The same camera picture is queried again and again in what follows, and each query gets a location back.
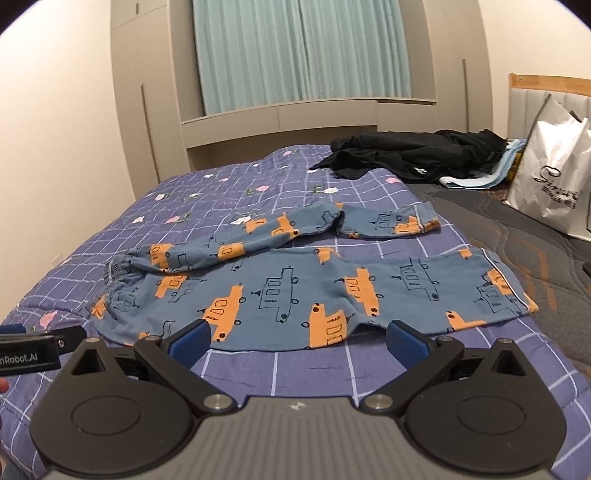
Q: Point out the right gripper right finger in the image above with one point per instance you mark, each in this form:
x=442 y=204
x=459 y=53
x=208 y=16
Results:
x=471 y=410

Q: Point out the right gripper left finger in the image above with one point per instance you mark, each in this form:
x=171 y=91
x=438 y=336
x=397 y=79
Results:
x=121 y=411

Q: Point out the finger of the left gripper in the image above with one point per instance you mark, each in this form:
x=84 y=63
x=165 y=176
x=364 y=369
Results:
x=68 y=339
x=12 y=329

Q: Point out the blue pants with orange vehicles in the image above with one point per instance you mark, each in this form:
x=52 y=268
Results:
x=258 y=292

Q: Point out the black clothing pile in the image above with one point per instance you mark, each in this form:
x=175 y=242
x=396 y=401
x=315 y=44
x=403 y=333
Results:
x=415 y=157

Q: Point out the person's left hand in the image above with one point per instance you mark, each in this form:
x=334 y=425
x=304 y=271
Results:
x=4 y=386

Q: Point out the purple checked floral quilt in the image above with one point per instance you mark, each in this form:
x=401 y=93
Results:
x=200 y=204

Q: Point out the beige wardrobe and window unit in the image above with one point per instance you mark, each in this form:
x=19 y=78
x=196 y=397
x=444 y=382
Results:
x=165 y=131

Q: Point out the light blue folded towels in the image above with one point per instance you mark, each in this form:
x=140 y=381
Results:
x=486 y=181

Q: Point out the white shopping bag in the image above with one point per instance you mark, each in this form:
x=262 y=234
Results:
x=552 y=183

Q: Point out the wooden padded headboard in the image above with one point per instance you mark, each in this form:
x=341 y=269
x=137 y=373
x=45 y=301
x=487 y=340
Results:
x=527 y=94

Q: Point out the teal window curtain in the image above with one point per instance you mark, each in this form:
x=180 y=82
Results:
x=255 y=53

